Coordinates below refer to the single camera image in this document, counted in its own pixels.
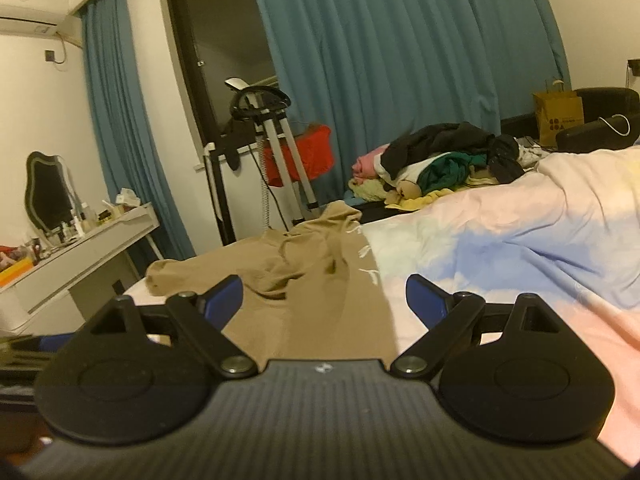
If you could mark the blue curtain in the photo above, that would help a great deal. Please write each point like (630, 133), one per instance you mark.
(400, 60)
(125, 135)

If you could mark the wavy-framed black mirror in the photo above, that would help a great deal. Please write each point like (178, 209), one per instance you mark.
(47, 192)

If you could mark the pile of mixed clothes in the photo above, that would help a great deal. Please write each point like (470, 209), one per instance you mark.
(440, 160)

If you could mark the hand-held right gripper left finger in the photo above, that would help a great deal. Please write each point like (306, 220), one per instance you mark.
(223, 295)

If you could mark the black chair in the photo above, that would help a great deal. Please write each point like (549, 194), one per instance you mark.
(600, 115)

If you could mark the pastel cloud-print duvet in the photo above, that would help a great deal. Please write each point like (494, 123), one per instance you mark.
(525, 240)

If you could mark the dark window door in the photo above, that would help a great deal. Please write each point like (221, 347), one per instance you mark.
(220, 55)

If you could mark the black wall socket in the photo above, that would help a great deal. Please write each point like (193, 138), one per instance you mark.
(49, 55)

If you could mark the red fabric basket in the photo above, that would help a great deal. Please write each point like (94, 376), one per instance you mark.
(305, 152)

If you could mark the white vanity desk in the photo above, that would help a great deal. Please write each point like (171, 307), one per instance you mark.
(75, 255)

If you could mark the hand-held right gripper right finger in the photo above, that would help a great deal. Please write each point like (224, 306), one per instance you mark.
(425, 297)

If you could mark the tan garment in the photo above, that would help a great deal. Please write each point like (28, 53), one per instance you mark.
(320, 280)

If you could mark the exercise bike with red basket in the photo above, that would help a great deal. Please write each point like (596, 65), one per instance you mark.
(265, 140)

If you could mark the yellow paper bag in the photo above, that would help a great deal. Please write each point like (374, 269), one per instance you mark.
(557, 117)

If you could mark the white air conditioner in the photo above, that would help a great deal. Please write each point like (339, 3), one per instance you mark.
(30, 20)

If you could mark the cosmetics on desk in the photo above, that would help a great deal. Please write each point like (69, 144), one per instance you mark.
(75, 220)

